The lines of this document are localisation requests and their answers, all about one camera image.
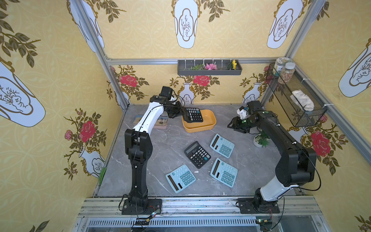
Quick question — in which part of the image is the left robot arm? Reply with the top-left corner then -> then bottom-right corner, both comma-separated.
124,94 -> 182,208

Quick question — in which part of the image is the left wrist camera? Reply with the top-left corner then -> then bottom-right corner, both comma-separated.
159,86 -> 173,100

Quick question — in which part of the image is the small circuit board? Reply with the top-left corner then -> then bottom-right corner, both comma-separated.
134,219 -> 149,227

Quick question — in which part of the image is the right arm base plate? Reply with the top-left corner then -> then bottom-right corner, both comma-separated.
236,198 -> 280,214

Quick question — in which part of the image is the pink tray with plants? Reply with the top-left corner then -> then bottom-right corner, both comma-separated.
133,115 -> 169,129

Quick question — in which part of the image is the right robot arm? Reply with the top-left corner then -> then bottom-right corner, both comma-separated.
227,110 -> 317,205

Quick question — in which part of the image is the yellow artificial flower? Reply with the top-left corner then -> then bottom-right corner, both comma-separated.
231,60 -> 237,70

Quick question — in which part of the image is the small black calculator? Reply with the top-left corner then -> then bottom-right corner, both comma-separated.
182,107 -> 203,123

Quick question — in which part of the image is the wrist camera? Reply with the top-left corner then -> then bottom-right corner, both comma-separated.
237,106 -> 248,120
159,86 -> 173,100

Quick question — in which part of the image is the large black calculator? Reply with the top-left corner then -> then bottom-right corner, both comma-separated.
184,141 -> 211,169

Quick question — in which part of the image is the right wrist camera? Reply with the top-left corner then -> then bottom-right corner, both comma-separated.
237,106 -> 248,120

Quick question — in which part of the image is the glass jar with nuts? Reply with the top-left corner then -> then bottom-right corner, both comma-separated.
278,62 -> 296,84

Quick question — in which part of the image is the pink artificial flower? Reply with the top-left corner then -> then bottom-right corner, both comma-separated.
205,63 -> 217,70

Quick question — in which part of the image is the white crumpled cloth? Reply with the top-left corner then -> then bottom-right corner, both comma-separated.
290,90 -> 315,111

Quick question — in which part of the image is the small potted green plant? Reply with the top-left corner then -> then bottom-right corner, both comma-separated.
253,131 -> 270,148

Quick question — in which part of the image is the yellow storage box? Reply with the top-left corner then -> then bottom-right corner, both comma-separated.
182,109 -> 216,133

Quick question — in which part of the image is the light blue calculator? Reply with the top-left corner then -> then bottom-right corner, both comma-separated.
210,158 -> 238,188
165,164 -> 196,193
210,133 -> 235,159

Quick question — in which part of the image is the black wire wall basket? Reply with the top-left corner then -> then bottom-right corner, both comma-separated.
264,64 -> 327,128

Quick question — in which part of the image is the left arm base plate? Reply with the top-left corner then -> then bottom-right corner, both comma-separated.
121,198 -> 162,215

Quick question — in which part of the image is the grey wall shelf tray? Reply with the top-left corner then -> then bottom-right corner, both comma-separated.
177,59 -> 243,76

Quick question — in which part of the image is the glass jar patterned lid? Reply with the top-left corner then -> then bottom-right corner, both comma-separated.
272,57 -> 292,76

